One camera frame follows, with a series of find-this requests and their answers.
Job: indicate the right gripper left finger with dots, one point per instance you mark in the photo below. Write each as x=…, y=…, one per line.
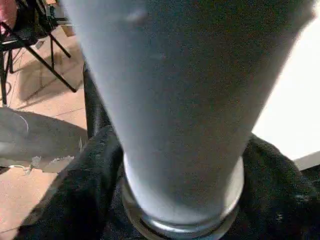
x=82, y=195

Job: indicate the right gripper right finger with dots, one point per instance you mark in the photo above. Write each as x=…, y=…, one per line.
x=275, y=200

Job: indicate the white plastic table top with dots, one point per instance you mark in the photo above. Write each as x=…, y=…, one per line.
x=295, y=112

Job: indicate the white plastic table leg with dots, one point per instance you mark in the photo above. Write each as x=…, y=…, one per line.
x=175, y=87

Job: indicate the black metal folding frame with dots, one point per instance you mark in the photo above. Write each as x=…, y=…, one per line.
x=50, y=68

